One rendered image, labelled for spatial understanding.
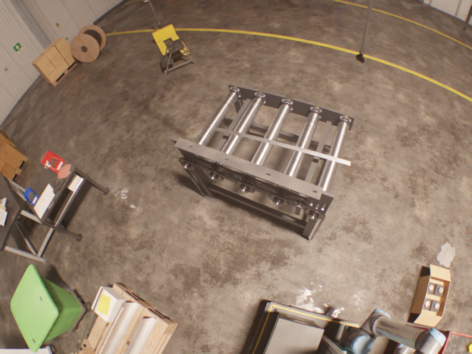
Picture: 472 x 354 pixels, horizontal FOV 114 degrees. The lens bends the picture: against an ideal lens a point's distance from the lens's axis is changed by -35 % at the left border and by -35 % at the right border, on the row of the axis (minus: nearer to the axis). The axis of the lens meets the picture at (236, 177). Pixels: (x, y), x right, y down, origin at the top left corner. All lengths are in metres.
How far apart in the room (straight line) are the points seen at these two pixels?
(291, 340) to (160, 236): 1.98
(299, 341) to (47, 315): 2.43
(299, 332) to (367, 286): 1.21
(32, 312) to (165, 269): 1.75
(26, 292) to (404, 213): 4.57
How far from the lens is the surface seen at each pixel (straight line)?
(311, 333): 1.80
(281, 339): 1.79
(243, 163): 1.67
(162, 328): 2.61
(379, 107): 3.95
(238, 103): 2.72
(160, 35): 6.19
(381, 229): 2.92
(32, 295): 3.15
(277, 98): 2.43
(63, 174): 3.40
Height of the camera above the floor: 2.59
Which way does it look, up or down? 61 degrees down
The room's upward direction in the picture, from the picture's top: 21 degrees counter-clockwise
